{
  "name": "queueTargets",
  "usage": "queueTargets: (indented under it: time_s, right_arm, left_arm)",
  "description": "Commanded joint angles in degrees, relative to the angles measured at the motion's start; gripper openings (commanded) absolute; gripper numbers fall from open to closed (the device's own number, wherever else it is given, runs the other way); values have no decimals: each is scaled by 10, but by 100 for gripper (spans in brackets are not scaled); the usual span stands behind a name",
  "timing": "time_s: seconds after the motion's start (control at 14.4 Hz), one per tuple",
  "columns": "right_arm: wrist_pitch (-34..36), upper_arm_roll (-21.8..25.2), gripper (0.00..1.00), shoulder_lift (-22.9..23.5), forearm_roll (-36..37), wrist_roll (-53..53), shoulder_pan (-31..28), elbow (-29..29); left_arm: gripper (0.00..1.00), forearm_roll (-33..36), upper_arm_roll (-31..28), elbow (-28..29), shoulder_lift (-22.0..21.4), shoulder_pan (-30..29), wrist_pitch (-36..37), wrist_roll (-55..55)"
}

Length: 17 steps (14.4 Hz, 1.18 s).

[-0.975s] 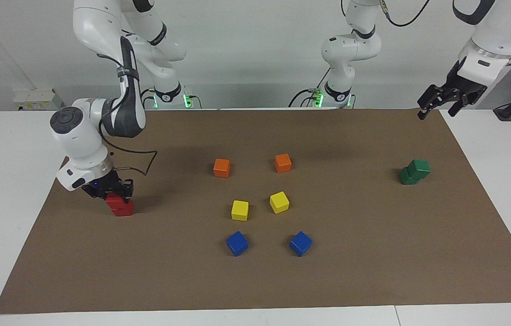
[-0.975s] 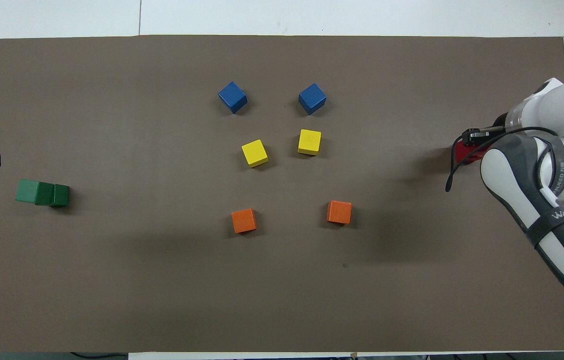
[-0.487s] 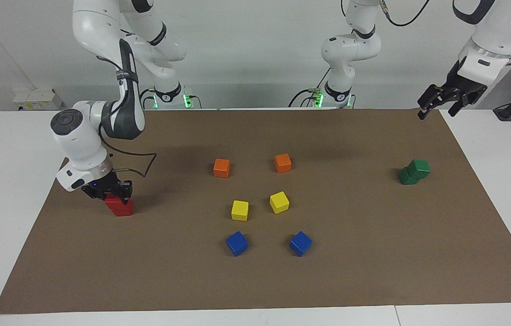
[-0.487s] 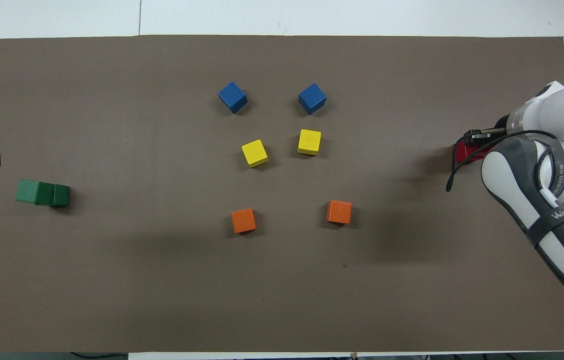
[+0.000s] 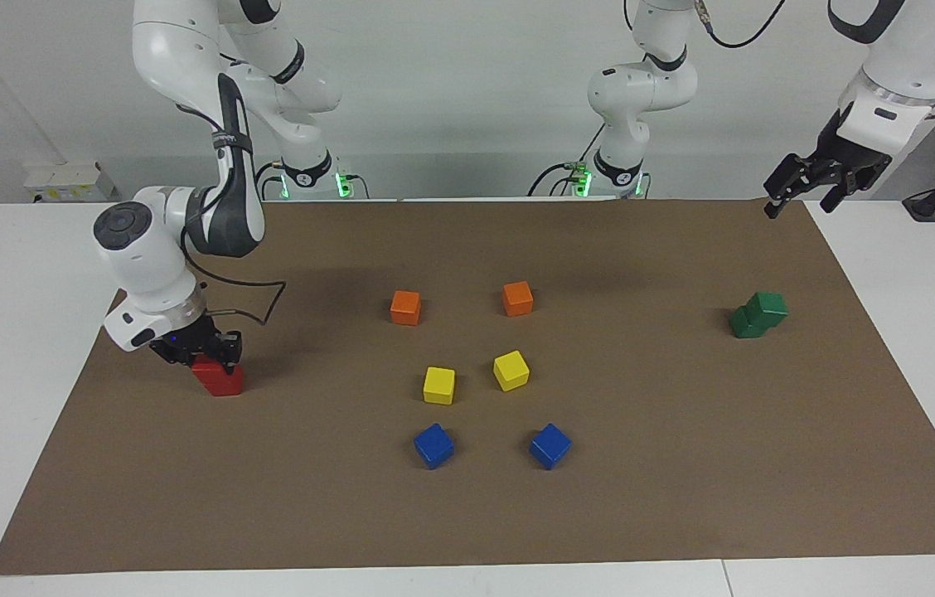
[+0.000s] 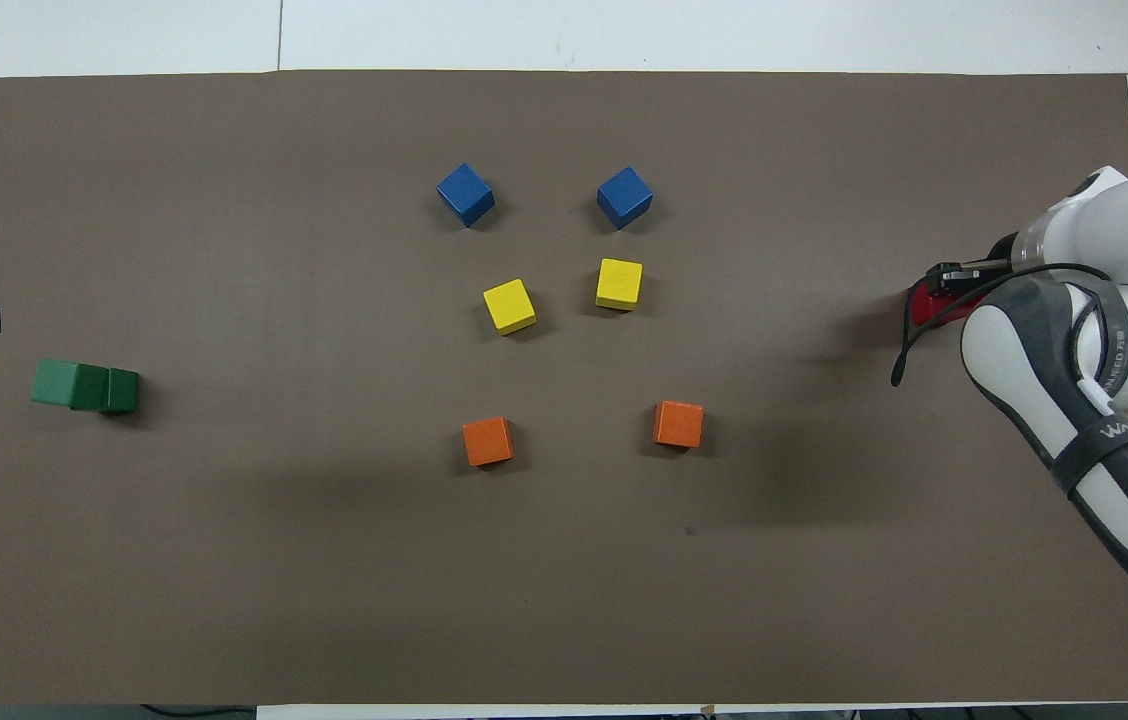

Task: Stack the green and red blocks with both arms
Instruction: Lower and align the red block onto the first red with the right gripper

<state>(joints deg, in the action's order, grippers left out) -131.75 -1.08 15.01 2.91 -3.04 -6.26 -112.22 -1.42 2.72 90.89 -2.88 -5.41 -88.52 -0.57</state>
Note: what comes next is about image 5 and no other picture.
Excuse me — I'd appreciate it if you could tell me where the brown paper mat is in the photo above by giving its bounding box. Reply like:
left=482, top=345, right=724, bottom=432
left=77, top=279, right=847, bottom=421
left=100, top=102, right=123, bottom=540
left=0, top=197, right=935, bottom=576

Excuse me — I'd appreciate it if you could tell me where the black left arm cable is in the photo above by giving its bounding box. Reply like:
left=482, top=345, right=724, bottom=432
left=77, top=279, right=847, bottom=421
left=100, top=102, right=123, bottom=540
left=693, top=0, right=787, bottom=49

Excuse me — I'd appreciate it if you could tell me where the yellow wooden block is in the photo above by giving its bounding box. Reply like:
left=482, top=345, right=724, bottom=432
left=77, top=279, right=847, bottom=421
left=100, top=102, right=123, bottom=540
left=423, top=366, right=457, bottom=406
left=492, top=350, right=531, bottom=393

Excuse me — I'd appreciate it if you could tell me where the black right base cable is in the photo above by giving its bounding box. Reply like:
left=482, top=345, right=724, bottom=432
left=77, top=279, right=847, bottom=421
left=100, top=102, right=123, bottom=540
left=249, top=160, right=286, bottom=201

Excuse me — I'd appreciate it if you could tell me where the red wooden block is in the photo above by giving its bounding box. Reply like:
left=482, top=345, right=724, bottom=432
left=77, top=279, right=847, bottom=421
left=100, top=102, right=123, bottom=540
left=191, top=355, right=236, bottom=386
left=204, top=369, right=245, bottom=397

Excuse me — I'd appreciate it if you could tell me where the blue wooden block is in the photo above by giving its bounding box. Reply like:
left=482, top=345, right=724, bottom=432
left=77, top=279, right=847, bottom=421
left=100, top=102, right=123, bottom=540
left=528, top=423, right=573, bottom=471
left=413, top=423, right=456, bottom=471

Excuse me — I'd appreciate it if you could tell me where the black base cable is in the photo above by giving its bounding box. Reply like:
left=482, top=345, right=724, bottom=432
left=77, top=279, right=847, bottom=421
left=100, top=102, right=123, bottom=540
left=527, top=124, right=605, bottom=197
left=249, top=160, right=286, bottom=201

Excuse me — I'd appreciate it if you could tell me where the green wooden block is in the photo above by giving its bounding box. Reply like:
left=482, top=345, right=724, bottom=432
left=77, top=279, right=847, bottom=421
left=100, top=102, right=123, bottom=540
left=744, top=291, right=790, bottom=329
left=729, top=305, right=769, bottom=340

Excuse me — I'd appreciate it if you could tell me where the white power box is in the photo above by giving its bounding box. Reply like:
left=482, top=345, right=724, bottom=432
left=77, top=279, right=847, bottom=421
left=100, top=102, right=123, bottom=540
left=22, top=162, right=118, bottom=204

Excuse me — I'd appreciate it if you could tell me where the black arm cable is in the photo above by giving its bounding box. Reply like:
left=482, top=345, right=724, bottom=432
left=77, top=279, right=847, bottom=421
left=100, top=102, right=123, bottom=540
left=693, top=0, right=787, bottom=49
left=177, top=99, right=287, bottom=326

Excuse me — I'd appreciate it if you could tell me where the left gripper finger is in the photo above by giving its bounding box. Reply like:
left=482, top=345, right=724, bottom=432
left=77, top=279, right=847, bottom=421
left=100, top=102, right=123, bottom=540
left=764, top=153, right=815, bottom=221
left=821, top=158, right=893, bottom=214

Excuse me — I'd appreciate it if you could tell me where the orange wooden block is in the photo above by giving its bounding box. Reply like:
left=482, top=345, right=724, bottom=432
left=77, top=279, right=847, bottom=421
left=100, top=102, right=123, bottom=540
left=501, top=280, right=535, bottom=318
left=390, top=289, right=422, bottom=327

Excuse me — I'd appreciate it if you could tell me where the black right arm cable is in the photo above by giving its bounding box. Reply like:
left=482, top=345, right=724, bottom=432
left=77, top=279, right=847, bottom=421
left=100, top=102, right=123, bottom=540
left=177, top=99, right=287, bottom=326

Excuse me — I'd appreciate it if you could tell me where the black left base cable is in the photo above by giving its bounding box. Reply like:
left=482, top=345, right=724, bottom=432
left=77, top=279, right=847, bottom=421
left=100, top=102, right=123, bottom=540
left=527, top=124, right=605, bottom=197

